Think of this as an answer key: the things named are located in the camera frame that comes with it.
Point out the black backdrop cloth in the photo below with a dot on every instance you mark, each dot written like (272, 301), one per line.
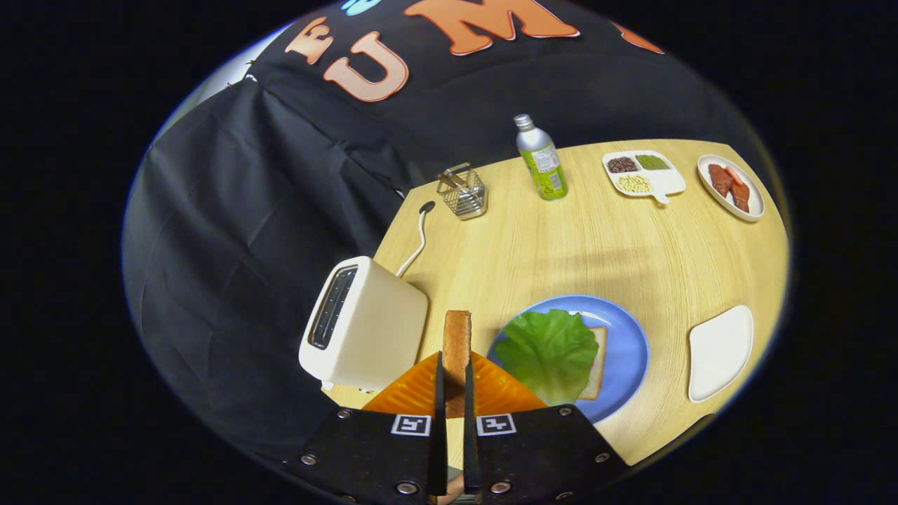
(245, 245)

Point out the brown toast slice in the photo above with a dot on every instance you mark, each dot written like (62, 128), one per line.
(457, 344)

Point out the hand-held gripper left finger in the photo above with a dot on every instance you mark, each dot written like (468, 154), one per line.
(440, 456)

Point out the white round plate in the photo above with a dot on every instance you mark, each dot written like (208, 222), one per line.
(755, 208)

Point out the pink red food slice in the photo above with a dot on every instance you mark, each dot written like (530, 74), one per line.
(734, 175)

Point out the brown meat piece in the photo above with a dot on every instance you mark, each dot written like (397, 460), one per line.
(720, 180)
(740, 198)

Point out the silver green metal bottle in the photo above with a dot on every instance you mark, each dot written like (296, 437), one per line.
(544, 165)

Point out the white rounded rectangular tray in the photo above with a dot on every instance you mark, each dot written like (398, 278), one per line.
(719, 354)

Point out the pile of dark beans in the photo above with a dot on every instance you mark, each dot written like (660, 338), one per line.
(622, 165)

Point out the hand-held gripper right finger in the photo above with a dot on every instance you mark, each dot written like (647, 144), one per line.
(470, 456)

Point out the pile of green beans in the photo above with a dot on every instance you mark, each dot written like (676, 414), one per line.
(652, 162)

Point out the white bread slice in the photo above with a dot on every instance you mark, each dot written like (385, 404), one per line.
(600, 365)

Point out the pile of yellow beans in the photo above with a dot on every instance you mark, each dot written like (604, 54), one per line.
(634, 184)

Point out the white toaster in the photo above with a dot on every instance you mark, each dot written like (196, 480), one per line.
(379, 330)

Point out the white divided dish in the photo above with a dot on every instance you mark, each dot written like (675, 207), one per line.
(666, 182)

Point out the blue round plate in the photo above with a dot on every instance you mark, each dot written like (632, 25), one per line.
(628, 351)

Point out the green lettuce leaf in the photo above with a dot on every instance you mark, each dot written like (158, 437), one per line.
(547, 354)

